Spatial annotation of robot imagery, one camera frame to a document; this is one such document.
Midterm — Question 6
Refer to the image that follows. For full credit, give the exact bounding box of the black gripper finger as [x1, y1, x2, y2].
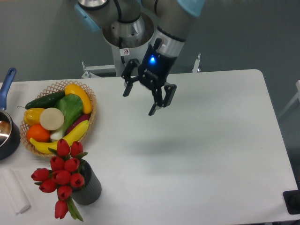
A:
[121, 59, 140, 97]
[148, 82, 177, 116]

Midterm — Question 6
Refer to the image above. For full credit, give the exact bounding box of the green lettuce leaf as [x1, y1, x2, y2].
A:
[50, 94, 83, 142]

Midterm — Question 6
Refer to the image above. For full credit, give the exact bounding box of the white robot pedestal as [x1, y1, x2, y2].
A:
[102, 13, 154, 76]

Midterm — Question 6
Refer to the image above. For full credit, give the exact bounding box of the black device at table edge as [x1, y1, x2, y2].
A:
[283, 190, 300, 215]

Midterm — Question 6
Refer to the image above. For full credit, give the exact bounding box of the green cucumber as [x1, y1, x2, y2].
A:
[18, 91, 65, 110]

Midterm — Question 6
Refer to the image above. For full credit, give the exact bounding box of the beige round onion slice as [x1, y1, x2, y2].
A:
[39, 108, 64, 131]

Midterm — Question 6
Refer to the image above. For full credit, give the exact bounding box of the white frame at right edge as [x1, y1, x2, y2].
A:
[278, 80, 300, 120]

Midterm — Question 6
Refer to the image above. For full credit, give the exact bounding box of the dark grey ribbed vase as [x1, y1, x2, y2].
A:
[71, 162, 102, 205]

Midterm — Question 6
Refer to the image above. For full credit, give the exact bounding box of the red tulip bouquet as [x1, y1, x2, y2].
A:
[31, 139, 87, 221]

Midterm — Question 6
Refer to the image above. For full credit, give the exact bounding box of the purple eggplant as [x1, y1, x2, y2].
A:
[65, 114, 90, 135]

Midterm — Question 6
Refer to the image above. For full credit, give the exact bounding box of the yellow banana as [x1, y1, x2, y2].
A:
[30, 120, 90, 155]

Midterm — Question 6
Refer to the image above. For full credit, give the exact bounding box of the dark pot with blue handle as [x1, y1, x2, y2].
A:
[0, 67, 20, 160]

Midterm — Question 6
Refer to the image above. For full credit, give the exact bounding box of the white rolled cloth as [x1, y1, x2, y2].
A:
[0, 169, 31, 215]

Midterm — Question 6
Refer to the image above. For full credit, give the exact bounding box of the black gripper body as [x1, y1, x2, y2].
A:
[138, 38, 177, 90]

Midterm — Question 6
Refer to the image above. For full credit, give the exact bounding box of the white metal base frame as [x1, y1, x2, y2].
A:
[81, 53, 202, 79]

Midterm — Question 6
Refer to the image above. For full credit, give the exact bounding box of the yellow bell pepper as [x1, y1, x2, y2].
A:
[23, 108, 45, 126]

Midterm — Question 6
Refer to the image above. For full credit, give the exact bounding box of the orange fruit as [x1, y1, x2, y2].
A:
[26, 124, 50, 143]

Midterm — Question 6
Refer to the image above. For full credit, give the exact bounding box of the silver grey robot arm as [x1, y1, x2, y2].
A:
[74, 0, 204, 115]

